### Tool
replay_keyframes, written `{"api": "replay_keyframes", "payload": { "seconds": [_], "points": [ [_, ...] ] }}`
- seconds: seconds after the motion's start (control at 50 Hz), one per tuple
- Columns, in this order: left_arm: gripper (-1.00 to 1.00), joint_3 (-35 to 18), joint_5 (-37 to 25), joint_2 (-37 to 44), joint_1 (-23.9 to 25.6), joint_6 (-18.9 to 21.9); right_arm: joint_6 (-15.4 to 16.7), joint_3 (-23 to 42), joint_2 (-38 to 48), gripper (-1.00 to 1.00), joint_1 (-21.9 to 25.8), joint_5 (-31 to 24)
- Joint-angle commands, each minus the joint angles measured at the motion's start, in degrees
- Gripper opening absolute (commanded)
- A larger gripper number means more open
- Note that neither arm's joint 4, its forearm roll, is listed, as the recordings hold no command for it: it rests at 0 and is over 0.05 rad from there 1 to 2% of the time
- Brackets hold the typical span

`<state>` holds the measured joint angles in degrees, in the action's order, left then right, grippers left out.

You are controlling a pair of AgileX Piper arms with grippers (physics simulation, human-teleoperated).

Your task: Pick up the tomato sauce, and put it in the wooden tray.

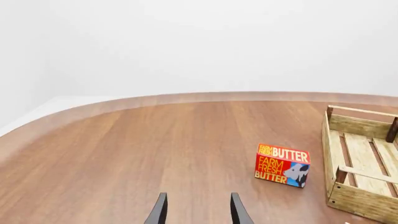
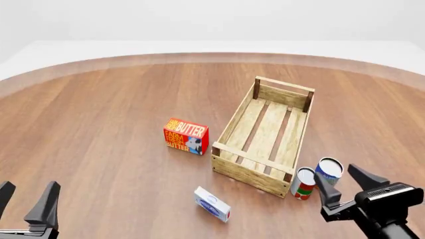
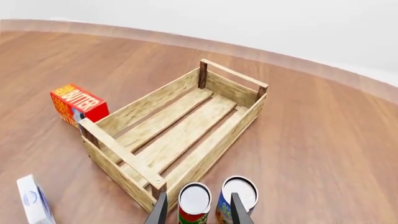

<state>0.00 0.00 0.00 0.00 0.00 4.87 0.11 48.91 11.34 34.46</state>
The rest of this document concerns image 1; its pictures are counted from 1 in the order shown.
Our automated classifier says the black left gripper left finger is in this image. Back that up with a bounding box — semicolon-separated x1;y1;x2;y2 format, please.
144;192;169;224

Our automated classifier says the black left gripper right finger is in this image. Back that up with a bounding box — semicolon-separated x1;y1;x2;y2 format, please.
230;192;255;224

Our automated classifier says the wooden slat tray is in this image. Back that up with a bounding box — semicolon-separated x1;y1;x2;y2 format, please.
321;105;398;224

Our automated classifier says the red butter box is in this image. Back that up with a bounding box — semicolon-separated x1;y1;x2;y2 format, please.
254;142;311;189

